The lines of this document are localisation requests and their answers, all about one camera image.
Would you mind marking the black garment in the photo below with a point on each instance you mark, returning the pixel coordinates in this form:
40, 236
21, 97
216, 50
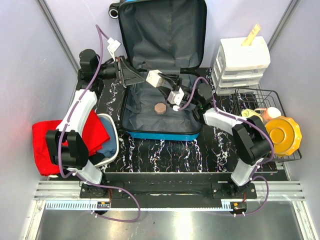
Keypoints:
96, 158

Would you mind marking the pink cup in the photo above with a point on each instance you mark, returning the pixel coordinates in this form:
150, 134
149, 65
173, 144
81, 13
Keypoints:
268, 113

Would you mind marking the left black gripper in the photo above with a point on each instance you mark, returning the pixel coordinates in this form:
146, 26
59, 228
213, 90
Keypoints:
125, 75

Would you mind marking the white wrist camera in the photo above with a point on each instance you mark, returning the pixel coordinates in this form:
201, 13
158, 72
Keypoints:
175, 98
112, 47

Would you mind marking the blue garment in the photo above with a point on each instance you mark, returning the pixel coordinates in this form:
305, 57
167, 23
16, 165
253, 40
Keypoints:
109, 147

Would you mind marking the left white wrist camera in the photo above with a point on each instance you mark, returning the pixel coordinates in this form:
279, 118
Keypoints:
112, 47

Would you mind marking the black wire dish rack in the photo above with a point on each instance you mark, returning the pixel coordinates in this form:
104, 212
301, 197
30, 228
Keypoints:
253, 98

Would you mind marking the red garment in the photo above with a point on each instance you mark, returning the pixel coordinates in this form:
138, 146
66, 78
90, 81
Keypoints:
45, 147

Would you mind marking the small white box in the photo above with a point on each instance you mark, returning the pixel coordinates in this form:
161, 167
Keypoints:
154, 79

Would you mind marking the white plastic drawer organizer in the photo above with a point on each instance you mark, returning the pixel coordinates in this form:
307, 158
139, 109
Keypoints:
238, 66

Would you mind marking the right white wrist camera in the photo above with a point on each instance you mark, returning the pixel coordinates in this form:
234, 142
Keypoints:
175, 98

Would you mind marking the blue fish print suitcase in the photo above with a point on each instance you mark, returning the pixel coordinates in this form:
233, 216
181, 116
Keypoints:
168, 36

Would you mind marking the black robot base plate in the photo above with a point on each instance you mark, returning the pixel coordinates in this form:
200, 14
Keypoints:
210, 185

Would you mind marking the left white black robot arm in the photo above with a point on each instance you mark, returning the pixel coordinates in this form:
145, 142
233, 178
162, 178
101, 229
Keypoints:
90, 79

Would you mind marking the yellow scalloped plate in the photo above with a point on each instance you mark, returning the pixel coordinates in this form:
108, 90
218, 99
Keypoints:
285, 134

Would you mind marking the white plastic basin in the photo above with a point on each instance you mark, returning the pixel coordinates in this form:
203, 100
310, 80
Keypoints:
80, 144

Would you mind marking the aluminium slotted rail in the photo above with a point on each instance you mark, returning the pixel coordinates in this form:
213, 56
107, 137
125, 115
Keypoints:
60, 195

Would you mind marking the pale green cup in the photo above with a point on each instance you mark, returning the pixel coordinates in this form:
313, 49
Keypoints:
247, 113

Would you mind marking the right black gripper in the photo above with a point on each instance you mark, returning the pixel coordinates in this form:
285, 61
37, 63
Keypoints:
175, 80

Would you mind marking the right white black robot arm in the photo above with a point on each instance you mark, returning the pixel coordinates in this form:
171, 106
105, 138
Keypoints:
254, 146

